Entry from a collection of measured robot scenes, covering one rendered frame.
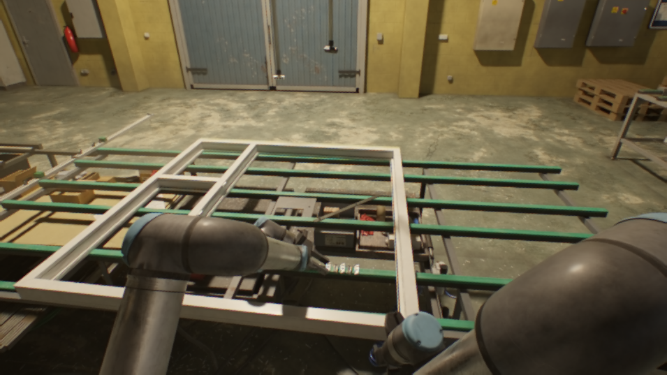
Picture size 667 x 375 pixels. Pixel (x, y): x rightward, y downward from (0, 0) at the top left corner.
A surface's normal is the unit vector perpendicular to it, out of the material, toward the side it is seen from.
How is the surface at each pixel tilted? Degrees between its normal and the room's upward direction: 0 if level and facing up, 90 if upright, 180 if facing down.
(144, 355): 56
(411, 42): 90
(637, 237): 15
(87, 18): 90
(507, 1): 90
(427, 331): 19
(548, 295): 45
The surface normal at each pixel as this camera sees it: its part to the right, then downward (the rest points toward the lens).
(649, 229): -0.11, -0.96
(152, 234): -0.09, -0.44
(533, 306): -0.69, -0.56
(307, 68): -0.11, 0.45
